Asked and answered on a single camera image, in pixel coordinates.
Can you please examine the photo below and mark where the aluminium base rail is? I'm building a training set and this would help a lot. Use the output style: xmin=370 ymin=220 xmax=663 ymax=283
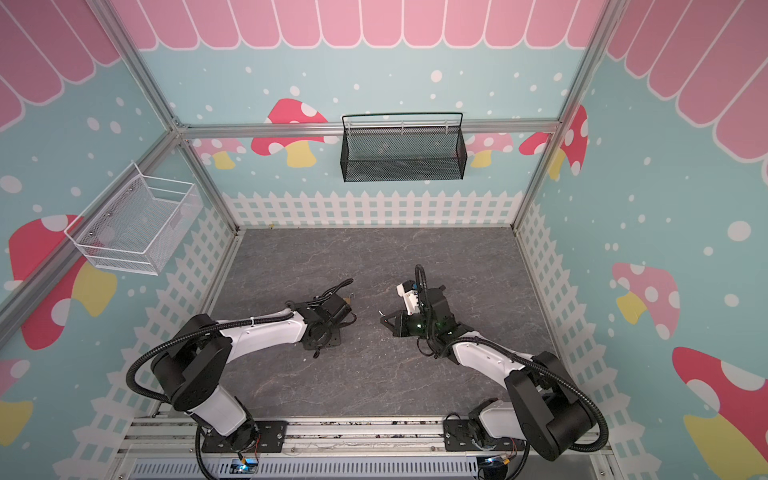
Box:
xmin=118 ymin=415 xmax=484 ymax=459

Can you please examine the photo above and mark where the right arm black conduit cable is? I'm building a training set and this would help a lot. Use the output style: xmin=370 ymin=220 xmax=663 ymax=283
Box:
xmin=413 ymin=264 xmax=610 ymax=453

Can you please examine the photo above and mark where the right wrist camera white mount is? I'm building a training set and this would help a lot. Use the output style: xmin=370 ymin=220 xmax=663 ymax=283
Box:
xmin=397 ymin=280 xmax=421 ymax=315

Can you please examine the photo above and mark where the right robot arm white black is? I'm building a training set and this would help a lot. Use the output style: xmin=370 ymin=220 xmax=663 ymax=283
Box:
xmin=381 ymin=280 xmax=608 ymax=461

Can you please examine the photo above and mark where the white mesh wall basket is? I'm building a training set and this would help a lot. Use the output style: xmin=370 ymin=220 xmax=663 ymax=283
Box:
xmin=64 ymin=163 xmax=204 ymax=276

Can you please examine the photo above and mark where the grey vented cable duct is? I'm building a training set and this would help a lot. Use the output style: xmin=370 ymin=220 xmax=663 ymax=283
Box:
xmin=128 ymin=458 xmax=481 ymax=480

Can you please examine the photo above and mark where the black mesh wall basket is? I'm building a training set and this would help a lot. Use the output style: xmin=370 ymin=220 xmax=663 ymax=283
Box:
xmin=340 ymin=112 xmax=468 ymax=182

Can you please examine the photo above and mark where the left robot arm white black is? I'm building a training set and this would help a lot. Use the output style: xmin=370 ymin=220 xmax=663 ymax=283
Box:
xmin=149 ymin=293 xmax=356 ymax=454

